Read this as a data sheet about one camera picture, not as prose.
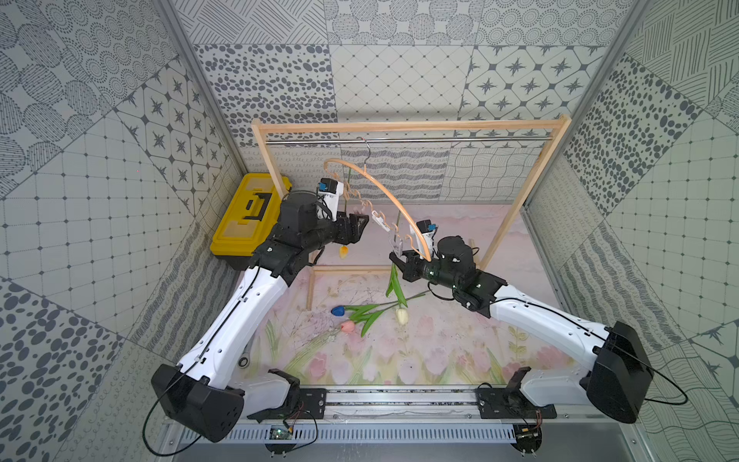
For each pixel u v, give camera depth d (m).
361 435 0.70
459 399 0.76
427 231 0.66
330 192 0.60
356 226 0.63
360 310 0.90
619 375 0.40
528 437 0.72
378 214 0.67
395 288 0.74
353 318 0.88
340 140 0.79
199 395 0.37
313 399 0.74
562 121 0.53
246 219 0.93
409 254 0.68
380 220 0.70
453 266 0.58
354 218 0.62
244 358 0.81
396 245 0.68
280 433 0.72
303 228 0.53
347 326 0.86
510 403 0.67
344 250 0.90
